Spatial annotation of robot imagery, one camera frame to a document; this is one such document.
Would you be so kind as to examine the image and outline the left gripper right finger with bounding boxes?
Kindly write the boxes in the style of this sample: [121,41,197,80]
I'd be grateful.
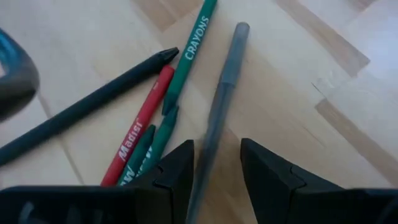
[241,138,346,224]

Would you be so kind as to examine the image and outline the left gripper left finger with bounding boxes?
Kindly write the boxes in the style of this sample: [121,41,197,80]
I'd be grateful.
[130,139,195,224]

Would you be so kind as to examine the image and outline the matte black pen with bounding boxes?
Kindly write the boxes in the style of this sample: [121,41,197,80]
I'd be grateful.
[0,47,180,167]

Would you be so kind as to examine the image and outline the grey capped pen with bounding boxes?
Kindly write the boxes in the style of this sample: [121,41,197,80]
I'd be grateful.
[186,21,251,224]

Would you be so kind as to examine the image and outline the blue handled scissors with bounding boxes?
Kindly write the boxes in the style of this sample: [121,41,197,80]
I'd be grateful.
[0,27,40,122]

